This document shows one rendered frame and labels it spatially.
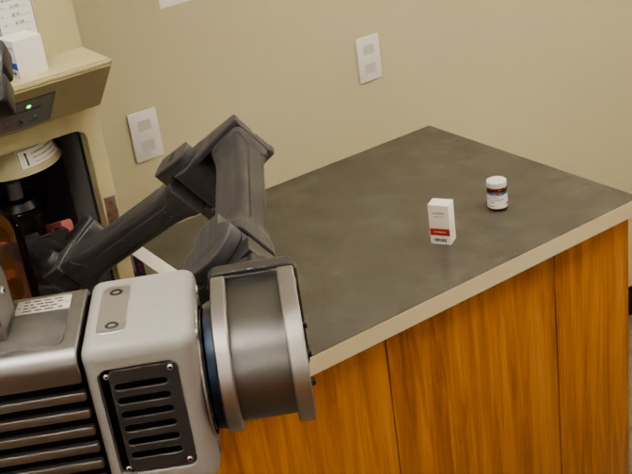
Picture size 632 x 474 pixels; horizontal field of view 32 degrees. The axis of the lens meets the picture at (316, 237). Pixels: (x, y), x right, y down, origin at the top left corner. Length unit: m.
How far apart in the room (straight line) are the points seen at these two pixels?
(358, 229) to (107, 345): 1.50
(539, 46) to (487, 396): 1.19
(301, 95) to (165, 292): 1.73
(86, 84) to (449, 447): 1.07
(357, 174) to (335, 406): 0.76
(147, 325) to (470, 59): 2.17
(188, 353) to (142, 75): 1.58
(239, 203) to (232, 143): 0.19
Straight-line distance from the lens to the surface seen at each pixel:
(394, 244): 2.32
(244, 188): 1.34
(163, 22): 2.48
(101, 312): 1.00
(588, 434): 2.70
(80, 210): 2.12
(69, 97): 1.86
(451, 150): 2.77
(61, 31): 1.92
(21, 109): 1.83
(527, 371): 2.44
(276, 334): 0.98
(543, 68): 3.23
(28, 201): 2.02
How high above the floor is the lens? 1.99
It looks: 26 degrees down
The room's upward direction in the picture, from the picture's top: 8 degrees counter-clockwise
